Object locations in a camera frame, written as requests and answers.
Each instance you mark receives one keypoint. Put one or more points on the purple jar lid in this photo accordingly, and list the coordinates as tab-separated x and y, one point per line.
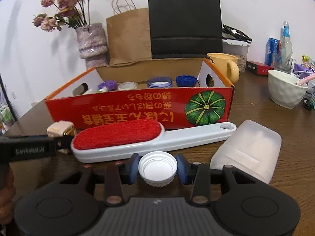
111	85

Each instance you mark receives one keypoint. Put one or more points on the white ceramic bowl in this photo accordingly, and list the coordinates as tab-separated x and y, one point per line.
283	89

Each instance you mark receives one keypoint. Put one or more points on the person's hand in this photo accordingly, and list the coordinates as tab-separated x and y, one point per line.
7	195

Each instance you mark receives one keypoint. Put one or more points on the red cardboard pumpkin box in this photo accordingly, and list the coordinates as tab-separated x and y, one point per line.
174	107

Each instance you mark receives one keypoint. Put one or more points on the dried pink rose bouquet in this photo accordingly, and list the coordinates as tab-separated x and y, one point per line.
71	13

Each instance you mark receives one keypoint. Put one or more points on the beige cube charger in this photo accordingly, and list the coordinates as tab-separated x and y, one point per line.
63	132

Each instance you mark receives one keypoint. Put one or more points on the small white cap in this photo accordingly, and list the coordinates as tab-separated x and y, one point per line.
158	168

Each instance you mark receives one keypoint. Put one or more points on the dark blue scalloped lid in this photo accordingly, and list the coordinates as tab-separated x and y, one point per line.
186	81

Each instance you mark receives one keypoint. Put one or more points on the purple textured vase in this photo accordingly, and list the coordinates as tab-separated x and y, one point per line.
92	44

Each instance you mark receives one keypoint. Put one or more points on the red white lint brush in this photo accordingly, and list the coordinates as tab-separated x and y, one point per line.
122	140

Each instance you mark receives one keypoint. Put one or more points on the blue soda can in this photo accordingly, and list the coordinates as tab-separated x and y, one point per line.
272	52

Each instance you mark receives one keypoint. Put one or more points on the white tape roll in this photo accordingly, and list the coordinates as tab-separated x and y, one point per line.
127	86

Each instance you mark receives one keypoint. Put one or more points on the red flat box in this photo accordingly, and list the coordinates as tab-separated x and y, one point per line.
258	68

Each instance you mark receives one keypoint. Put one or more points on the black paper bag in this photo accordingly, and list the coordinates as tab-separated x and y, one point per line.
185	28

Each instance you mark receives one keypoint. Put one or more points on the brown paper bag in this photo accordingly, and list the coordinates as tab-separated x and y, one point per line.
128	33

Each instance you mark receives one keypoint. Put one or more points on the translucent plastic box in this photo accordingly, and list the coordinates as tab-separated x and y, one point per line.
252	148

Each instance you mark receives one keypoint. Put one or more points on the clear food container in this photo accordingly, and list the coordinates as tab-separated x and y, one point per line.
236	42

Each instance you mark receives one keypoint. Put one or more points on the pink spoon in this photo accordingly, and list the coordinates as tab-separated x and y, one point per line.
305	80

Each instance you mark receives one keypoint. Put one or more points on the large blue-rimmed lid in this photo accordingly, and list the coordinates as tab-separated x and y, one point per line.
159	82

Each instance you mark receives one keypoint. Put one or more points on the clear soda bottle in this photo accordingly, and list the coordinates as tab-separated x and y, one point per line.
286	49

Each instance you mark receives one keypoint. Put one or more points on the white pill bottle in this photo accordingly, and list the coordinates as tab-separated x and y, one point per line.
91	91

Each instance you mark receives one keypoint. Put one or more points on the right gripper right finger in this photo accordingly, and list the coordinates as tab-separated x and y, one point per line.
197	175

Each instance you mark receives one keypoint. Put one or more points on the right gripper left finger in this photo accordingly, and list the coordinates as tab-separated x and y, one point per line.
118	174

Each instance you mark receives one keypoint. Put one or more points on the yellow mug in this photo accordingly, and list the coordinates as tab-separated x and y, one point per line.
227	64

